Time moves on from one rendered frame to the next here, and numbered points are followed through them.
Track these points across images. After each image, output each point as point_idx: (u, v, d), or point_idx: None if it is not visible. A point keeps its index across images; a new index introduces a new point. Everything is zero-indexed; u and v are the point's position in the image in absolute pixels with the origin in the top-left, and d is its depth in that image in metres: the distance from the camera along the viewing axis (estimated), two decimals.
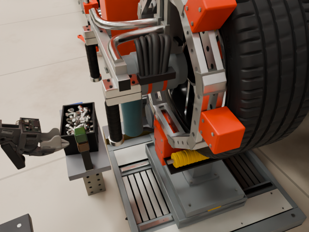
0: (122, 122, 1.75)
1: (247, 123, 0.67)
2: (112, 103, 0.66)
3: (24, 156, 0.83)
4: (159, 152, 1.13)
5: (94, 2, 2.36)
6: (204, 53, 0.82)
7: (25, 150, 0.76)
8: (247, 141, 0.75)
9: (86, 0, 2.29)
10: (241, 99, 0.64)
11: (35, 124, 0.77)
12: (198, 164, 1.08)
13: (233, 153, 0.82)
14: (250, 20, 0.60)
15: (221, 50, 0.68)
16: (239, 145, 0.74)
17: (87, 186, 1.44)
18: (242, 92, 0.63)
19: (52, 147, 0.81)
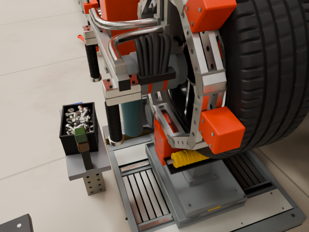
0: (122, 122, 1.75)
1: (247, 123, 0.67)
2: (112, 103, 0.66)
3: None
4: (159, 152, 1.13)
5: (94, 2, 2.36)
6: (204, 53, 0.82)
7: None
8: (247, 141, 0.75)
9: (86, 0, 2.29)
10: (241, 99, 0.64)
11: None
12: (198, 164, 1.08)
13: (233, 153, 0.82)
14: (250, 20, 0.60)
15: (221, 50, 0.68)
16: (239, 145, 0.74)
17: (87, 186, 1.44)
18: (242, 92, 0.63)
19: None
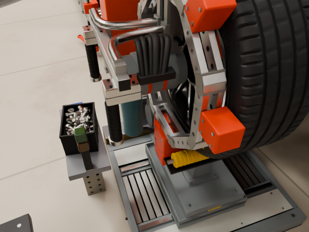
0: (122, 122, 1.75)
1: (249, 111, 0.65)
2: (112, 103, 0.66)
3: None
4: (159, 152, 1.13)
5: (94, 2, 2.36)
6: (203, 49, 0.82)
7: None
8: (251, 134, 0.73)
9: (86, 0, 2.29)
10: (242, 86, 0.63)
11: None
12: (198, 164, 1.08)
13: (238, 150, 0.79)
14: (246, 5, 0.60)
15: (219, 40, 0.68)
16: (243, 138, 0.71)
17: (87, 186, 1.44)
18: (242, 78, 0.62)
19: None
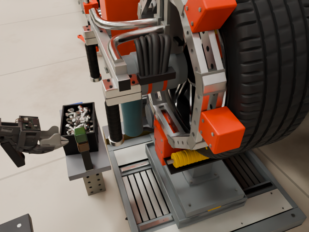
0: (122, 122, 1.75)
1: (251, 100, 0.63)
2: (112, 103, 0.66)
3: (23, 154, 0.83)
4: (159, 152, 1.13)
5: (94, 2, 2.36)
6: (202, 47, 0.82)
7: (25, 148, 0.77)
8: (254, 126, 0.70)
9: (86, 0, 2.29)
10: (242, 73, 0.62)
11: (34, 122, 0.77)
12: (198, 164, 1.08)
13: (243, 146, 0.76)
14: None
15: (217, 31, 0.68)
16: (247, 131, 0.69)
17: (87, 186, 1.44)
18: (241, 65, 0.61)
19: (51, 145, 0.81)
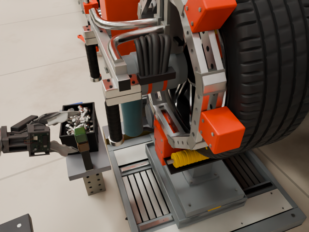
0: (122, 122, 1.75)
1: (251, 100, 0.63)
2: (112, 103, 0.66)
3: None
4: (159, 152, 1.13)
5: (94, 2, 2.36)
6: (202, 47, 0.82)
7: None
8: (254, 126, 0.70)
9: (86, 0, 2.29)
10: (242, 73, 0.62)
11: (44, 141, 0.71)
12: (198, 164, 1.08)
13: (243, 146, 0.76)
14: None
15: (217, 31, 0.68)
16: (247, 131, 0.69)
17: (87, 186, 1.44)
18: (241, 65, 0.61)
19: (58, 150, 0.80)
